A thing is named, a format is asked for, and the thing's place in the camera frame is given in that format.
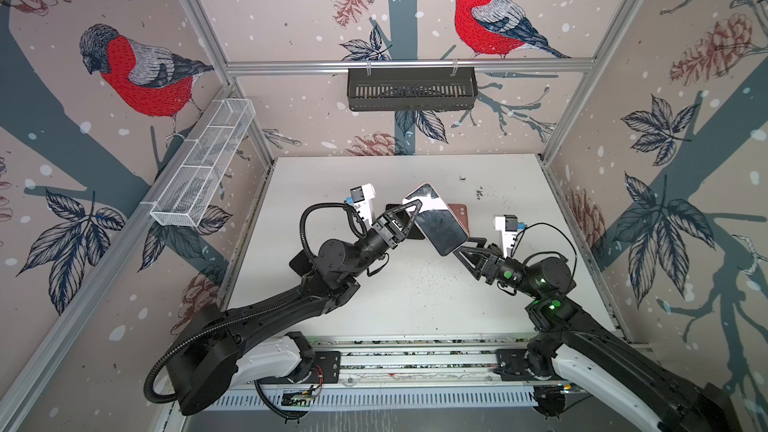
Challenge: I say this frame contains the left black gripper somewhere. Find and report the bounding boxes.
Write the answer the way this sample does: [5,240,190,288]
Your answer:
[347,201,417,280]

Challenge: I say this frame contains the pink phone case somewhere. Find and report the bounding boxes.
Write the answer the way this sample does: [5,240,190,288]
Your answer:
[449,203,470,233]

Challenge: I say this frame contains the purple phone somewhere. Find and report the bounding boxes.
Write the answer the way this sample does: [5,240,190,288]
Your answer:
[385,204,402,216]

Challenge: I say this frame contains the black phone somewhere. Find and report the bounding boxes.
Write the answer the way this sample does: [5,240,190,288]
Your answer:
[289,251,315,277]

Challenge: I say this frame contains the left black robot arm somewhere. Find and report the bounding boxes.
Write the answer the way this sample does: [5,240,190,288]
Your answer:
[143,200,422,416]

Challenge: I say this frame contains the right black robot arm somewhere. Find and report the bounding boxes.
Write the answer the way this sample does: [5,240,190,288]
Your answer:
[454,240,741,431]

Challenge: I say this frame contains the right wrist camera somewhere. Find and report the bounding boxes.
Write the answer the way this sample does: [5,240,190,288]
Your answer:
[494,215,526,258]

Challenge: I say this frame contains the right thin black cable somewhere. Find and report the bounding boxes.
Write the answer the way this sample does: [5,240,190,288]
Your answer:
[521,221,578,289]

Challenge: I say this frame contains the left corrugated black cable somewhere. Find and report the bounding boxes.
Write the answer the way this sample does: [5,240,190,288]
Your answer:
[143,202,367,422]

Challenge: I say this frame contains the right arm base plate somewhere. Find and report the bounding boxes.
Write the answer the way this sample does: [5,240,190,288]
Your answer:
[493,348,563,381]

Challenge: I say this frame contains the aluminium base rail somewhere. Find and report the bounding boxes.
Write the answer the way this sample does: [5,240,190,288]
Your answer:
[167,335,673,388]

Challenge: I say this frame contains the black wire wall basket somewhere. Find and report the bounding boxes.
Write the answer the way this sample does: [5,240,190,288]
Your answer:
[347,67,478,112]

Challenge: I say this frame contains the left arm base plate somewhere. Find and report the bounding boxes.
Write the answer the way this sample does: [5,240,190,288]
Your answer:
[281,351,341,385]

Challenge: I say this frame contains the white mesh wall tray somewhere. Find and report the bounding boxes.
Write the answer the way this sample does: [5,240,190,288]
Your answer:
[150,98,255,227]

